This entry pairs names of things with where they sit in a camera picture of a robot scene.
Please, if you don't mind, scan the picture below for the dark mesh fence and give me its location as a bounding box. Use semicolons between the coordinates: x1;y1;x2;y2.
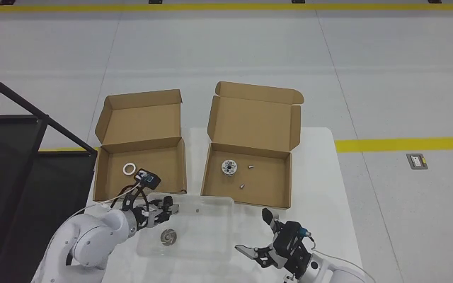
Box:
0;81;98;283

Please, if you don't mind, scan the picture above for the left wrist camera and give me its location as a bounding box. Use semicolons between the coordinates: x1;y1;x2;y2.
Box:
121;168;162;213

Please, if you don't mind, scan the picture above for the black cable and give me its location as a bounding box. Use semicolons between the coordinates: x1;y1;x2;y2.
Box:
109;183;138;209

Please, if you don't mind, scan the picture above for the deep clear plastic tray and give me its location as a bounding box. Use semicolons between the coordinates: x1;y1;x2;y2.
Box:
136;192;236;263

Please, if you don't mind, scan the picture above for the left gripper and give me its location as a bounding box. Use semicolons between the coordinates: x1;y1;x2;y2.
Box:
133;196;180;231

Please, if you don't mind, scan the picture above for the metal disc with hole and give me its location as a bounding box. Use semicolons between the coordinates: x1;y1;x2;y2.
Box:
160;229;178;246

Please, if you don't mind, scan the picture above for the round metal hub part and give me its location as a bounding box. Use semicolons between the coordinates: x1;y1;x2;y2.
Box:
221;159;239;176

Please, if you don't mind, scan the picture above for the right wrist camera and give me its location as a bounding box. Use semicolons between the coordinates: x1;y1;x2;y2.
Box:
273;220;314;265

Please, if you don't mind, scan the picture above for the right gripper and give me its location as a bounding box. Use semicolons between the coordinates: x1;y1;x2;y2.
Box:
234;207;326;283

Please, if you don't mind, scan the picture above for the shallow cardboard box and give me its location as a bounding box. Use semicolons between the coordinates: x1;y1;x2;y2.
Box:
200;81;306;210
92;88;188;203

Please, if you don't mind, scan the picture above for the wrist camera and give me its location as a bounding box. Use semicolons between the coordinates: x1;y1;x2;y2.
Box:
273;220;314;265
121;168;162;213

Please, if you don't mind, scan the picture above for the grey floor socket plate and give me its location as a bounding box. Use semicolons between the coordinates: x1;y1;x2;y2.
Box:
406;153;429;171

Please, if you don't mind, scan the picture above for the thin white cable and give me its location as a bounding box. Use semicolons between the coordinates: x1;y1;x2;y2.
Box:
44;182;142;248

